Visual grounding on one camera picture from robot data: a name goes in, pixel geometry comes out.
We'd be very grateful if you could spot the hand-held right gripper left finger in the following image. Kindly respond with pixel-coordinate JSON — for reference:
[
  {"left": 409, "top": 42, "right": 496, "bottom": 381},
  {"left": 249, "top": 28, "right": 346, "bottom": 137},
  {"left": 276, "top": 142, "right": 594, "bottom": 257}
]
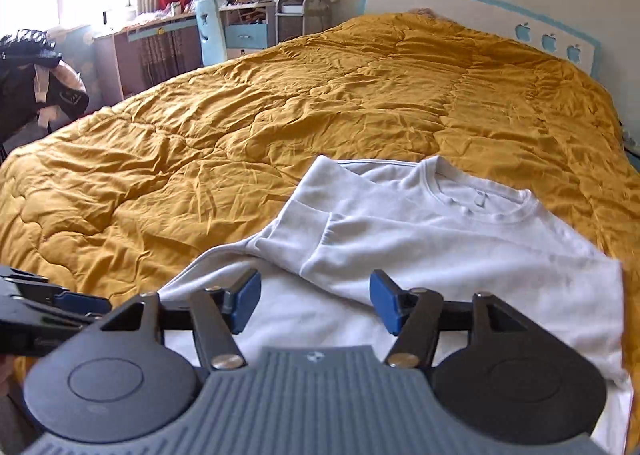
[{"left": 101, "top": 268, "right": 262, "bottom": 370}]

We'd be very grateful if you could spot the purple and blue desk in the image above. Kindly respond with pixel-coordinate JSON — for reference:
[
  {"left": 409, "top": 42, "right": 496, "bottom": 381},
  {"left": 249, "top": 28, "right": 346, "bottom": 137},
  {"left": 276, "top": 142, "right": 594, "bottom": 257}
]
[{"left": 92, "top": 0, "right": 279, "bottom": 102}]

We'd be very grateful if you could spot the metal trolley rack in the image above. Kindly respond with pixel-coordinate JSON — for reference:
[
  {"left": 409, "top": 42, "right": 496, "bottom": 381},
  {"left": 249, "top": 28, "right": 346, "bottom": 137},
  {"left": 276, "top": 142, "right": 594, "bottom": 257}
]
[{"left": 274, "top": 0, "right": 334, "bottom": 44}]

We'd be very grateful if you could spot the light blue chair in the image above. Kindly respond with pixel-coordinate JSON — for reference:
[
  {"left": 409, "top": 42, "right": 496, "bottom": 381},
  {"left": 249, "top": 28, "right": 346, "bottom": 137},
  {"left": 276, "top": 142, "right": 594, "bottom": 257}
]
[{"left": 194, "top": 0, "right": 229, "bottom": 68}]

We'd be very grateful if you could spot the mustard yellow quilt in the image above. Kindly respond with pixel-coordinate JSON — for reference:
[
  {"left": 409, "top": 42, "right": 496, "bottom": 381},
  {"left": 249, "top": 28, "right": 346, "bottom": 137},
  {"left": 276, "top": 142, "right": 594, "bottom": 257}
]
[{"left": 0, "top": 11, "right": 640, "bottom": 388}]

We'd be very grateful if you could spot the dark jacket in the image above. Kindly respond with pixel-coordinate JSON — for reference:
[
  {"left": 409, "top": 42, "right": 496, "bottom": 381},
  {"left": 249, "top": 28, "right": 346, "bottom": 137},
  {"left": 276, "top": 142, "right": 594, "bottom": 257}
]
[{"left": 0, "top": 28, "right": 90, "bottom": 148}]

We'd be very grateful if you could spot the white and blue headboard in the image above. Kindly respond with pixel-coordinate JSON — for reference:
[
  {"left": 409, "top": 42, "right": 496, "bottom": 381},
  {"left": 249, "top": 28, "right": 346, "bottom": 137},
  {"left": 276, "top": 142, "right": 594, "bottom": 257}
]
[{"left": 362, "top": 0, "right": 604, "bottom": 82}]

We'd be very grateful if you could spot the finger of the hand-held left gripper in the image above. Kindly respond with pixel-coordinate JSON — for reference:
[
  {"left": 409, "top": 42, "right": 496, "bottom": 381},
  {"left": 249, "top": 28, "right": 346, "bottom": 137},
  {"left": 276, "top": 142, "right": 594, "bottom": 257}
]
[
  {"left": 0, "top": 306, "right": 105, "bottom": 357},
  {"left": 0, "top": 265, "right": 112, "bottom": 315}
]

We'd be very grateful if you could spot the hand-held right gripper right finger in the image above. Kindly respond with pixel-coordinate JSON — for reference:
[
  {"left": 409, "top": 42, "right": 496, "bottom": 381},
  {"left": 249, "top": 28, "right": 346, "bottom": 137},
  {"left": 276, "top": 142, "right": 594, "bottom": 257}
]
[{"left": 369, "top": 270, "right": 542, "bottom": 369}]

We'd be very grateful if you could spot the white sweatshirt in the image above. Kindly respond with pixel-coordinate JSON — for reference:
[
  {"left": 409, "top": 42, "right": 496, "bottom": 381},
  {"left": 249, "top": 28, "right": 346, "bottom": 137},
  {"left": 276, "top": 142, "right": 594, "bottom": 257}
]
[{"left": 156, "top": 155, "right": 632, "bottom": 455}]

